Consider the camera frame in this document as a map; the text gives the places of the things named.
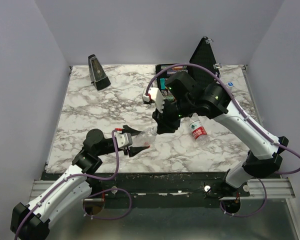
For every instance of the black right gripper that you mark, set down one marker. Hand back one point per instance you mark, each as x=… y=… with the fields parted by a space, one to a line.
x=166 y=122

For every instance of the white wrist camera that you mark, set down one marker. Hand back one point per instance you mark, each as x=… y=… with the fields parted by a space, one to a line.
x=124 y=140
x=154 y=95

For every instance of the white blue Pocari cap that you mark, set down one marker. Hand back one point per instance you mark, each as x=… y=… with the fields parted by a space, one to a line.
x=229 y=84

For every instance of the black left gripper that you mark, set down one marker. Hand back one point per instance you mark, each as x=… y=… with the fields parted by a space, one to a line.
x=134 y=150

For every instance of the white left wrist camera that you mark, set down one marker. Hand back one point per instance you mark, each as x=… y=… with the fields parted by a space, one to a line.
x=124 y=140

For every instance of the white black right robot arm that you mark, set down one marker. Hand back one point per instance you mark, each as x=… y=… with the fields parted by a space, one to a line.
x=215 y=103

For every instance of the black metronome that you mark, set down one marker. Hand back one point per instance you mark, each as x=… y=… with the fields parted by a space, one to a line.
x=98 y=77

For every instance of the clear unlabelled plastic bottle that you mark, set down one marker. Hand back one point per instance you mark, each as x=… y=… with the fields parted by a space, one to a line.
x=148 y=135

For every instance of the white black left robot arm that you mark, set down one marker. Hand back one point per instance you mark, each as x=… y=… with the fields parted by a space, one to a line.
x=31 y=221

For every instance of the red label water bottle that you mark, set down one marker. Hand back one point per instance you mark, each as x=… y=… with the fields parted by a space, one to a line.
x=197 y=130

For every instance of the Pocari Sweat clear bottle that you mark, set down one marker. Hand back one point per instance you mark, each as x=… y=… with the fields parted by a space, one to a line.
x=230 y=89

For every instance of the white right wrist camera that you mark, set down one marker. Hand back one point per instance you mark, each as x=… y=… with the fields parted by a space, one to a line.
x=154 y=95

